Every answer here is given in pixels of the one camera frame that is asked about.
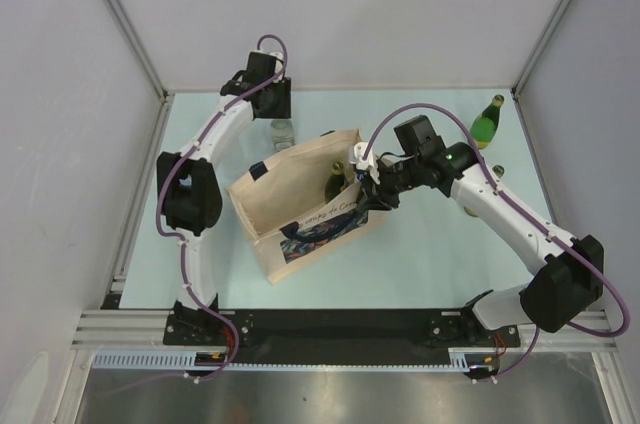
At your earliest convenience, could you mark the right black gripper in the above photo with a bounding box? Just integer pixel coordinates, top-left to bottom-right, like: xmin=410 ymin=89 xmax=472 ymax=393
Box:
xmin=356 ymin=155 xmax=424 ymax=212

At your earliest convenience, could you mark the green glass bottle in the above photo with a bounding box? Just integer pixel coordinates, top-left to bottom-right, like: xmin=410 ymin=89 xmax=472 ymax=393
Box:
xmin=470 ymin=94 xmax=505 ymax=149
xmin=464 ymin=165 xmax=505 ymax=217
xmin=324 ymin=161 xmax=348 ymax=203

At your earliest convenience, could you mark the beige canvas tote bag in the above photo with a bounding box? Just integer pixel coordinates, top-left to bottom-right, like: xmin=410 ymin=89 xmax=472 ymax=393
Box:
xmin=228 ymin=129 xmax=386 ymax=284

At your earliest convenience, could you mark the clear glass bottle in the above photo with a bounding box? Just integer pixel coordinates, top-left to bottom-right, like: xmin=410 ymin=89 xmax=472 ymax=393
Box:
xmin=270 ymin=119 xmax=295 ymax=152

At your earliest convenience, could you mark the green glass bottle back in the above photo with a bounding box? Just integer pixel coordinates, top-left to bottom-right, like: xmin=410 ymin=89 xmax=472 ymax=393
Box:
xmin=470 ymin=94 xmax=505 ymax=149

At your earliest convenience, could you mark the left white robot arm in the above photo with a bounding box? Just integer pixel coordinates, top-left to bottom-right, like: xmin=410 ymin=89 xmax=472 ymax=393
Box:
xmin=155 ymin=49 xmax=291 ymax=344

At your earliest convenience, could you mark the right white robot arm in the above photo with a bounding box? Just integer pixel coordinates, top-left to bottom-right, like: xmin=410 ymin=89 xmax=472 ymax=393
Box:
xmin=349 ymin=115 xmax=604 ymax=345

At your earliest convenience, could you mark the green glass bottle front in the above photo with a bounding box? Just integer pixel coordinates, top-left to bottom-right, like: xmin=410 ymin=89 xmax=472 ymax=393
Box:
xmin=464 ymin=165 xmax=505 ymax=217

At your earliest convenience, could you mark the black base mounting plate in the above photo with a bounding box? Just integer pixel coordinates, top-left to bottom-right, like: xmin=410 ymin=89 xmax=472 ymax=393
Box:
xmin=163 ymin=309 xmax=521 ymax=364

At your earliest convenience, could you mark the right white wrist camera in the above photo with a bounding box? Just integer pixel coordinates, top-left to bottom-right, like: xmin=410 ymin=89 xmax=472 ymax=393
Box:
xmin=348 ymin=142 xmax=380 ymax=184

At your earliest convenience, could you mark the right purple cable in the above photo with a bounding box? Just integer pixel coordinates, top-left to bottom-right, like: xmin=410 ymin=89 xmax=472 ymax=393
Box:
xmin=362 ymin=102 xmax=630 ymax=385

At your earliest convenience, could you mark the light blue cable duct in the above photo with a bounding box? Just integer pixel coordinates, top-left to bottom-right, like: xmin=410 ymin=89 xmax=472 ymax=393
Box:
xmin=93 ymin=350 xmax=497 ymax=374

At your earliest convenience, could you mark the aluminium frame rail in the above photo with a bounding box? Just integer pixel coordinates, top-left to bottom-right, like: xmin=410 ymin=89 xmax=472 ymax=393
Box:
xmin=71 ymin=310 xmax=618 ymax=353

